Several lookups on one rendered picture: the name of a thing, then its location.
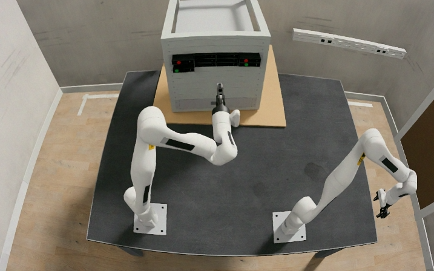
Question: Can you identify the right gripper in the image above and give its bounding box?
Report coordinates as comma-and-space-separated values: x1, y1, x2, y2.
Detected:
373, 191, 391, 218

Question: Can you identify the white metal rack frame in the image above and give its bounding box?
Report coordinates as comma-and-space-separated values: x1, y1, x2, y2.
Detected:
161, 0, 271, 113

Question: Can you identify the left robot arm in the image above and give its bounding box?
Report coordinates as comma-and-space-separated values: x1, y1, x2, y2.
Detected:
123, 106, 240, 227

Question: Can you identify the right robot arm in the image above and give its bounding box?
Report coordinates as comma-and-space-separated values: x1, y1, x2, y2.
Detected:
281, 128, 417, 235

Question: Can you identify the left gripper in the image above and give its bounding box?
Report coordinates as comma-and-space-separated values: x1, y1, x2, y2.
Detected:
212, 83, 230, 116

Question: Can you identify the tan flat wooden board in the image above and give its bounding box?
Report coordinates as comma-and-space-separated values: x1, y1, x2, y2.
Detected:
153, 45, 286, 127

